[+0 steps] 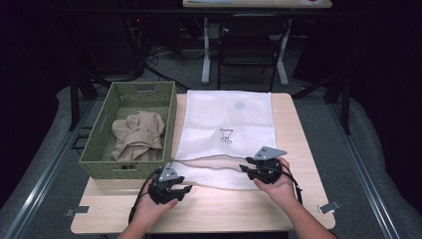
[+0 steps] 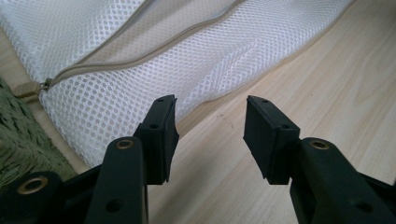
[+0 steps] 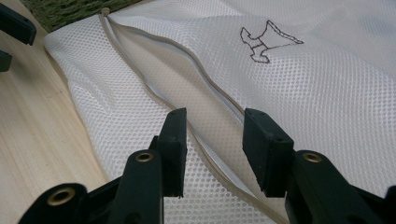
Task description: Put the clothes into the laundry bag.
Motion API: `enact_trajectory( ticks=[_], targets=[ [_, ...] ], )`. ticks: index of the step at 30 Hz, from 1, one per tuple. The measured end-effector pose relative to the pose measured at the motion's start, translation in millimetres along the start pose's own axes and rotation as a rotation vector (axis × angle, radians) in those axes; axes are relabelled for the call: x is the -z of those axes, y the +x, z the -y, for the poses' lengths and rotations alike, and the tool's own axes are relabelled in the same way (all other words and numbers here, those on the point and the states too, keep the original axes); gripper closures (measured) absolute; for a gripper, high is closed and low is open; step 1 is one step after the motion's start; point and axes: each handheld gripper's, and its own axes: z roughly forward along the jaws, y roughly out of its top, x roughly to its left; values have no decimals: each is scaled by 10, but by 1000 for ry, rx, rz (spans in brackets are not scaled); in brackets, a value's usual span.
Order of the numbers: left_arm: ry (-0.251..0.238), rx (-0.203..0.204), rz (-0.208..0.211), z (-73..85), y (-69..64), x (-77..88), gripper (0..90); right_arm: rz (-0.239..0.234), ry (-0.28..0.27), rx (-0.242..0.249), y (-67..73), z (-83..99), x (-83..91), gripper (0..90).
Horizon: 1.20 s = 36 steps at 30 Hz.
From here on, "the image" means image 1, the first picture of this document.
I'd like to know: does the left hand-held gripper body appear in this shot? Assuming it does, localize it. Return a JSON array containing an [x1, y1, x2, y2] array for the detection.
[[147, 162, 179, 205]]

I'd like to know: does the black metal stand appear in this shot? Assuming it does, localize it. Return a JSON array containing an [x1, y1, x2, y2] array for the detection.
[[292, 71, 352, 135], [68, 71, 110, 132]]

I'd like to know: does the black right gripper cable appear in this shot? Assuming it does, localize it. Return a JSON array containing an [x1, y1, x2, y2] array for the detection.
[[281, 162, 304, 205]]

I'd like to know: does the black floor bracket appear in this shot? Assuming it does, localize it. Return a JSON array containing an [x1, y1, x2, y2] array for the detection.
[[71, 125, 93, 150]]

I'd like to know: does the wooden desk with white legs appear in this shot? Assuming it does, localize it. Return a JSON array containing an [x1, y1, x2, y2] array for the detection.
[[182, 0, 332, 87]]

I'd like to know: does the white mesh laundry bag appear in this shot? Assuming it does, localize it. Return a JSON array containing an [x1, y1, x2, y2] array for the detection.
[[170, 89, 278, 191]]

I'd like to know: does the dark grey tape strip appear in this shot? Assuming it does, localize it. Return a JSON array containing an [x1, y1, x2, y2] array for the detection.
[[64, 205, 90, 217]]

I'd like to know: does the metal floor rail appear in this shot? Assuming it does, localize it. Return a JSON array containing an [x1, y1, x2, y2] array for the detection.
[[326, 99, 402, 239], [3, 99, 98, 239]]

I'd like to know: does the bundle of floor cables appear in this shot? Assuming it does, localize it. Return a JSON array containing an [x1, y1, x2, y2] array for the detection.
[[145, 46, 200, 94]]

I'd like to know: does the person's left hand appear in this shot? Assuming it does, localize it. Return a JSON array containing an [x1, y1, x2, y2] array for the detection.
[[133, 190, 179, 230]]

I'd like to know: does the beige garment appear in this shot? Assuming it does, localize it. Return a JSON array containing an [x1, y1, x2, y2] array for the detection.
[[109, 110, 166, 162]]

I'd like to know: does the person's right hand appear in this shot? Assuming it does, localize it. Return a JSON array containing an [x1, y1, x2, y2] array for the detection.
[[253, 157, 300, 208]]

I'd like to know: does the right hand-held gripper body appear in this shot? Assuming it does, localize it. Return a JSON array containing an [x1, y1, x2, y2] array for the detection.
[[253, 146, 288, 185]]

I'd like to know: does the black chair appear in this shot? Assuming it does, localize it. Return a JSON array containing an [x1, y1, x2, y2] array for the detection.
[[217, 13, 290, 94]]

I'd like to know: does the green woven basket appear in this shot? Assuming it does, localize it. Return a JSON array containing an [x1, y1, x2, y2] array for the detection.
[[79, 81, 178, 180]]

